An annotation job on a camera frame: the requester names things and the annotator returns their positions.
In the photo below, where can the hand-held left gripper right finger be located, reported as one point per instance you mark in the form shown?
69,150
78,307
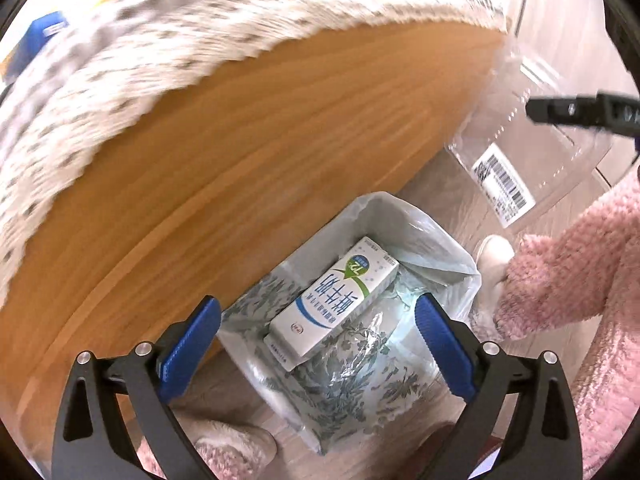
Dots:
445,350

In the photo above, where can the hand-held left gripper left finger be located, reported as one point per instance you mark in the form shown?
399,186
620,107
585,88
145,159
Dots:
192,350

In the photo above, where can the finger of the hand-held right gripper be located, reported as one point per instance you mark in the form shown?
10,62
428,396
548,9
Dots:
560,109

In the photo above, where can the clear plastic container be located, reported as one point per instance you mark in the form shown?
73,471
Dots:
505,125

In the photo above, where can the floral lined trash bin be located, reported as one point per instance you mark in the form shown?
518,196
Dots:
350,375

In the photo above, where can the white milk carton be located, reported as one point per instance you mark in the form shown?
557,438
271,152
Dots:
330,310

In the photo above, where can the dark blue box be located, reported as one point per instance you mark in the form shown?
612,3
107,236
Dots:
42,35

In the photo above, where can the wood-look door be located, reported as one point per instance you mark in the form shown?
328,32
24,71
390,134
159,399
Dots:
560,10

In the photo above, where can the person's left leg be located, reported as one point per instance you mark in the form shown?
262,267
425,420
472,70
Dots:
150,460

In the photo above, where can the person's leg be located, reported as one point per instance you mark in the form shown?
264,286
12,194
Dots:
575,300
150,460

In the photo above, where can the person's right leg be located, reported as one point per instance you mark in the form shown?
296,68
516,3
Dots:
575,300

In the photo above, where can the brown checkered blanket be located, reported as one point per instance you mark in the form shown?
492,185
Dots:
175,35

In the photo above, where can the wooden bed frame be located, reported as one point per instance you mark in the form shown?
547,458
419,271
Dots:
225,170

